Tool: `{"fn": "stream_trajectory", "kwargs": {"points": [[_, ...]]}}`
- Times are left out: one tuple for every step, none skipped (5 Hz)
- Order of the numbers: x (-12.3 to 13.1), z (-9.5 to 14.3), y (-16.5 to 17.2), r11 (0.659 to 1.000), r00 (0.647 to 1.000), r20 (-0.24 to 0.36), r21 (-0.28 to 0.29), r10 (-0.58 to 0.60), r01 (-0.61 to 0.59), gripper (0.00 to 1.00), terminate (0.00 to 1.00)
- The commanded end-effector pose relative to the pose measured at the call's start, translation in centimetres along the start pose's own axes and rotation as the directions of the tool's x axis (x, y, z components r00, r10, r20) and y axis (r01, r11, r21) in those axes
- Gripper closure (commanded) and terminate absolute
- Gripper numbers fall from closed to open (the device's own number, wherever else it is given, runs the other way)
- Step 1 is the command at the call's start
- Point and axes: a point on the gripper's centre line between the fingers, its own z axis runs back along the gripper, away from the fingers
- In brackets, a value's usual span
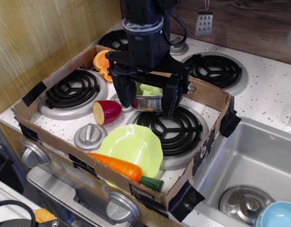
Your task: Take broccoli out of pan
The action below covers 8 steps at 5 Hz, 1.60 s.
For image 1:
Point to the black burner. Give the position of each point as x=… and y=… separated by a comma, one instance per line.
x=220, y=70
x=180, y=136
x=116, y=40
x=73, y=97

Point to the silver stovetop knob front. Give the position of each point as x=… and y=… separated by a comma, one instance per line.
x=90, y=137

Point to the orange toy pumpkin slice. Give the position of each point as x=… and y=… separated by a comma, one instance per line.
x=101, y=64

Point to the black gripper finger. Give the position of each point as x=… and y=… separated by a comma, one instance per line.
x=125, y=88
x=172, y=95

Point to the silver oven knob left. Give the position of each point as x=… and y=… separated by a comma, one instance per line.
x=33, y=155

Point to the orange cloth piece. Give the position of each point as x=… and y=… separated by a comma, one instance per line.
x=42, y=215

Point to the orange toy carrot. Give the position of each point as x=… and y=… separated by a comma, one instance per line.
x=129, y=170

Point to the silver sink drain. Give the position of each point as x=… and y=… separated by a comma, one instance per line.
x=244, y=202

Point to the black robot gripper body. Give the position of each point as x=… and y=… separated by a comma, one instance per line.
x=147, y=61

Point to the back left black burner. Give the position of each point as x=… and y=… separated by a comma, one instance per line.
x=116, y=40

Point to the small steel pan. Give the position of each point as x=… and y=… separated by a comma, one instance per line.
x=148, y=103

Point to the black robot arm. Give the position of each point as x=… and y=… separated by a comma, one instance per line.
x=150, y=16

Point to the silver stovetop knob back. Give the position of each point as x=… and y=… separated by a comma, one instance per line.
x=179, y=50

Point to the red toy onion half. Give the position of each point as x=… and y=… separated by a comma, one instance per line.
x=106, y=111

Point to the back right black burner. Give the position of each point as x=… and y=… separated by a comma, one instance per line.
x=220, y=70

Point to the cardboard fence box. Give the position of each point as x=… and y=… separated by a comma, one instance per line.
x=180, y=197

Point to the green toy broccoli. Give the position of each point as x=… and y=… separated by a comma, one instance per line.
x=147, y=90

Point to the silver oven knob right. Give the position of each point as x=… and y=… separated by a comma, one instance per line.
x=121, y=209

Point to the silver sink basin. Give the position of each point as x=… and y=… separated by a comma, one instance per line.
x=254, y=154

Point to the light green plastic plate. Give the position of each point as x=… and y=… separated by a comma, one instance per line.
x=135, y=144

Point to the hanging silver toy spatula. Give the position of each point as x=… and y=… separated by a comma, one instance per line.
x=204, y=21

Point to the light blue bowl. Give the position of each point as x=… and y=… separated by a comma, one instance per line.
x=278, y=214

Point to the silver oven door handle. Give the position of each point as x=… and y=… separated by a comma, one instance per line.
x=63, y=194

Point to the silver oven knob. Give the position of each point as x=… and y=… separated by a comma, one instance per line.
x=121, y=209
x=33, y=155

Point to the front right black burner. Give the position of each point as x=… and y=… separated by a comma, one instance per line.
x=180, y=136

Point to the front left black burner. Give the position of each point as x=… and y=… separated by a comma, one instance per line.
x=73, y=97

